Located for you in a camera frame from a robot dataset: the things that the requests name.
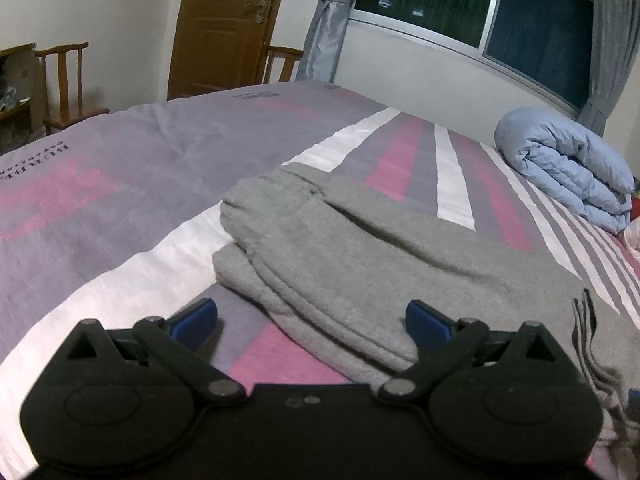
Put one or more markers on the grey curtain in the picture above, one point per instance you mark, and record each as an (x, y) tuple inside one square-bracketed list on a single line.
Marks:
[(610, 50), (327, 25)]

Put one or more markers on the cluttered wooden desk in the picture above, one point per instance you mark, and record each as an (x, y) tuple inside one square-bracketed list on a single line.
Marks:
[(17, 105)]

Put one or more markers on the brown wooden door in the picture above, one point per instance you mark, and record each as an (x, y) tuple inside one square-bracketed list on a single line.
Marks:
[(220, 30)]

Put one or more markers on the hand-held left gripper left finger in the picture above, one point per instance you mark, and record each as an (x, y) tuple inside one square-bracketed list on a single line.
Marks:
[(196, 321)]

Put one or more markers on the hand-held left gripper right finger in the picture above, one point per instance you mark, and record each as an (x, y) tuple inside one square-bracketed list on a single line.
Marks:
[(427, 325)]

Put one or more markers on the wooden chair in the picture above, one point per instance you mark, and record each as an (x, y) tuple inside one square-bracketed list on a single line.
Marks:
[(60, 85), (282, 62)]

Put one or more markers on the grey pants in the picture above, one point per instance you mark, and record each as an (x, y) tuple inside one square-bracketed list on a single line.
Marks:
[(375, 260)]

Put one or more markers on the bed with striped sheet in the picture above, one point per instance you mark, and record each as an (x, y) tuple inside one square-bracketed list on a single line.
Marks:
[(125, 185)]

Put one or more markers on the light blue folded duvet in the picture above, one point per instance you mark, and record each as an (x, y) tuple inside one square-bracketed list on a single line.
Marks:
[(565, 160)]

